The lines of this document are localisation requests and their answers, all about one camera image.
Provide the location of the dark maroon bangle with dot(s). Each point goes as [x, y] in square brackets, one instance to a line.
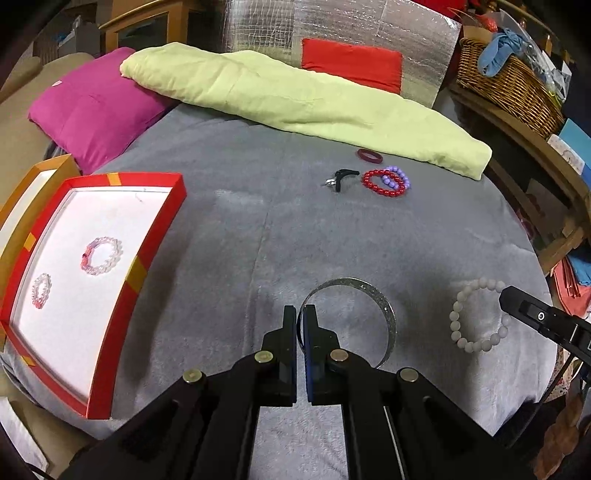
[370, 156]

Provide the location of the red cushion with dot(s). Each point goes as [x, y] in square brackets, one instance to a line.
[370, 66]

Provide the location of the blue cardboard box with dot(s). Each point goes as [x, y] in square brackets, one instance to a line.
[574, 146]

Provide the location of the light green folded blanket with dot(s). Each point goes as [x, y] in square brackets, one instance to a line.
[264, 90]

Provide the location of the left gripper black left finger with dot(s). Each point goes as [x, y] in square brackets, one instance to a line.
[201, 427]

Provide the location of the silver insulation foil panel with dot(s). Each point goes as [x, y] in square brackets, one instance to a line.
[425, 38]

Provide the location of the magenta pillow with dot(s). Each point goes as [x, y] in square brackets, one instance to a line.
[94, 113]

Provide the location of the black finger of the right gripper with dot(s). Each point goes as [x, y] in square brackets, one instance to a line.
[568, 331]

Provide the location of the silver glitter bangle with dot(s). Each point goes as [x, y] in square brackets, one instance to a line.
[366, 288]

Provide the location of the wooden shelf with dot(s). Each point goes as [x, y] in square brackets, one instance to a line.
[520, 156]

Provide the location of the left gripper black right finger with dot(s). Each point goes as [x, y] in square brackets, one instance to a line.
[396, 425]

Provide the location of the wooden cabinet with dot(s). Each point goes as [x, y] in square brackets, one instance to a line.
[140, 24]

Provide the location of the blue cloth in basket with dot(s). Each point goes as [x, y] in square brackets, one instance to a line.
[502, 46]

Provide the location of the orange box lid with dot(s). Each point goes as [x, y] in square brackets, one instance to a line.
[26, 203]

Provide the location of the wicker basket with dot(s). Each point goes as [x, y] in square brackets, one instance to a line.
[515, 89]

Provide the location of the red jewelry box tray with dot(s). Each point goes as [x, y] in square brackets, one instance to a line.
[78, 276]

